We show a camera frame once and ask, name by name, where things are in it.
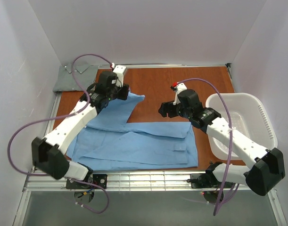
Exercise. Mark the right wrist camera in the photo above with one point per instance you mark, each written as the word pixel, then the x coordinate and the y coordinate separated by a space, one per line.
pixel 178 87

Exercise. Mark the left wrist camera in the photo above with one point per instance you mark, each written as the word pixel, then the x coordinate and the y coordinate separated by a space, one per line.
pixel 120 71

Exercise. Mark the aluminium right frame rail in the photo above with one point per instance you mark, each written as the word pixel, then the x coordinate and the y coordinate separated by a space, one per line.
pixel 228 67

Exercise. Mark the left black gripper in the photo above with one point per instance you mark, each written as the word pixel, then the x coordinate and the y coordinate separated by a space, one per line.
pixel 123 92

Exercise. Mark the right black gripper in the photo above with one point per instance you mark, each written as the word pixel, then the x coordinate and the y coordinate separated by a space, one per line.
pixel 169 109

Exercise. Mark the white plastic laundry basket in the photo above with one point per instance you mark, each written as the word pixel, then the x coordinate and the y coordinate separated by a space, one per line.
pixel 248 116

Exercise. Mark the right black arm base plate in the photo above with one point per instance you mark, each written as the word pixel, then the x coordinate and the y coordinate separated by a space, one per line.
pixel 203 180

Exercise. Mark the aluminium frame rail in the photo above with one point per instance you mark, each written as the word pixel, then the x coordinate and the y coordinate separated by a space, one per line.
pixel 228 67
pixel 131 66
pixel 49 117
pixel 161 180

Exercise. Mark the light blue long sleeve shirt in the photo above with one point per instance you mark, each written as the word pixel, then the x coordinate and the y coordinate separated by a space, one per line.
pixel 110 143

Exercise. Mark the aluminium front frame rail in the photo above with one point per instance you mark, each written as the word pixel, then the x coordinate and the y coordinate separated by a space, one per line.
pixel 161 180

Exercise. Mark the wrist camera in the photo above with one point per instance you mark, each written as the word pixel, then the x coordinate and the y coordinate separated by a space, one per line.
pixel 178 87
pixel 120 71

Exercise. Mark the aluminium left frame rail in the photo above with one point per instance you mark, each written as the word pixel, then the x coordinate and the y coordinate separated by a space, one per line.
pixel 49 117

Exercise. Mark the aluminium back frame rail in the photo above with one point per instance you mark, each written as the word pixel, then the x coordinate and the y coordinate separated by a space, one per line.
pixel 131 66

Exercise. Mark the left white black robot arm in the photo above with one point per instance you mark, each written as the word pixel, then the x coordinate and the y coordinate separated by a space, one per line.
pixel 63 135

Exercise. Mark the folded grey long sleeve shirt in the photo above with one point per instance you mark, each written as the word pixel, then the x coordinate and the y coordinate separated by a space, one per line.
pixel 85 75

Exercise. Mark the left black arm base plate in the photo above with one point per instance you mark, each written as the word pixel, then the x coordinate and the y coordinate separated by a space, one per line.
pixel 97 179

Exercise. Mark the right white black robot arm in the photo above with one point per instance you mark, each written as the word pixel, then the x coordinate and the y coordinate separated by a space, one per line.
pixel 263 169

